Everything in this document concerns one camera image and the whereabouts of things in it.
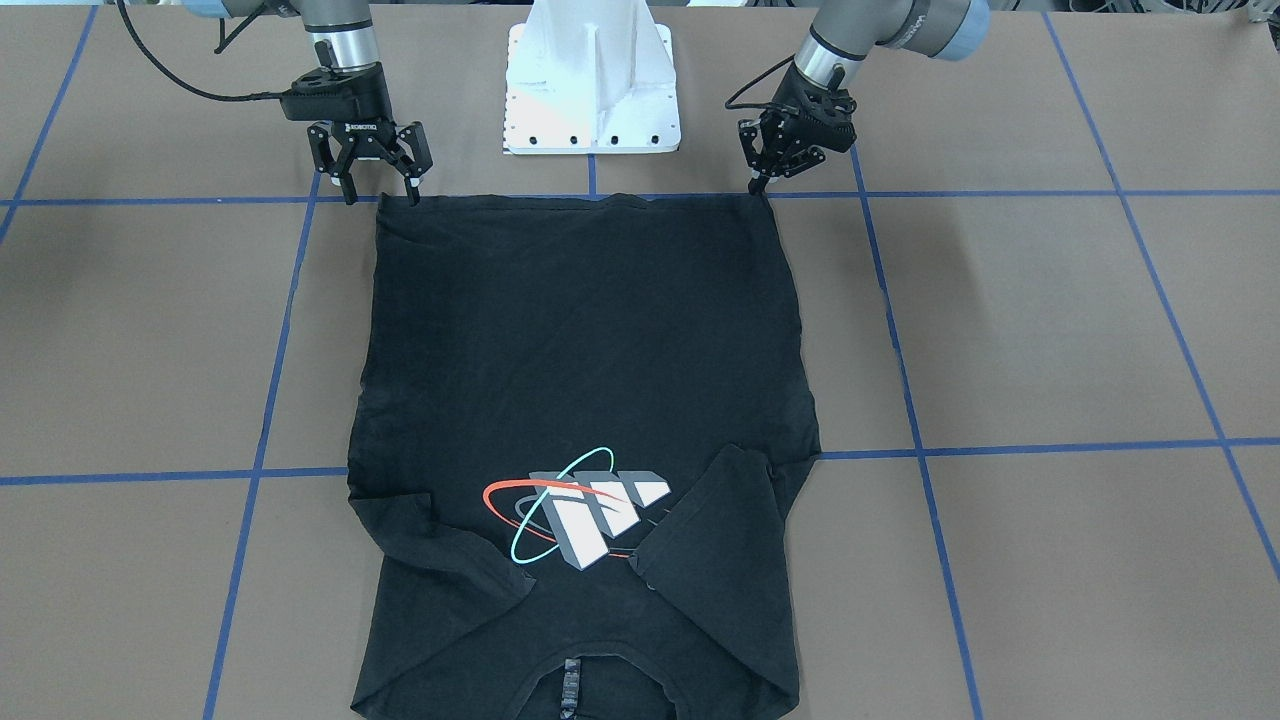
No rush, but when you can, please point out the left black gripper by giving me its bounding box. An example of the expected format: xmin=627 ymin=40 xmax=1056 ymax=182
xmin=739 ymin=58 xmax=858 ymax=196

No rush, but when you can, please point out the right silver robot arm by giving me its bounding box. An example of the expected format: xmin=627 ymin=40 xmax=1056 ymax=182
xmin=183 ymin=1 xmax=433 ymax=205

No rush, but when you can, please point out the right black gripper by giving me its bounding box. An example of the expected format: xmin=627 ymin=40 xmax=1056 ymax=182
xmin=279 ymin=61 xmax=433 ymax=206

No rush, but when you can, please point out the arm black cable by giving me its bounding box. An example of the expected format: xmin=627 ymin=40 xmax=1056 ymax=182
xmin=114 ymin=0 xmax=301 ymax=105
xmin=724 ymin=56 xmax=801 ymax=113

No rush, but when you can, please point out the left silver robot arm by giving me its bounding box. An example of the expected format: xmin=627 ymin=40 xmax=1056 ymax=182
xmin=724 ymin=1 xmax=992 ymax=195

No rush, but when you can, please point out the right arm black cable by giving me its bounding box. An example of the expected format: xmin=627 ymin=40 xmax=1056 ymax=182
xmin=114 ymin=0 xmax=301 ymax=105

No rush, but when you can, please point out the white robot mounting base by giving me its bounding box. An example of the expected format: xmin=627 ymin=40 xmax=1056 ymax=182
xmin=503 ymin=1 xmax=682 ymax=155

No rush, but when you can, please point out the brown table mat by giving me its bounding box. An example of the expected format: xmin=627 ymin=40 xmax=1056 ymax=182
xmin=3 ymin=1 xmax=1277 ymax=719

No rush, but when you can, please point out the black graphic t-shirt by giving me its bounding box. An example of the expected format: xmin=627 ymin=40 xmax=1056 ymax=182
xmin=348 ymin=195 xmax=820 ymax=719

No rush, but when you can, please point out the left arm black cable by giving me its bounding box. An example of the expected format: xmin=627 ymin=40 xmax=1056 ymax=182
xmin=724 ymin=56 xmax=801 ymax=113

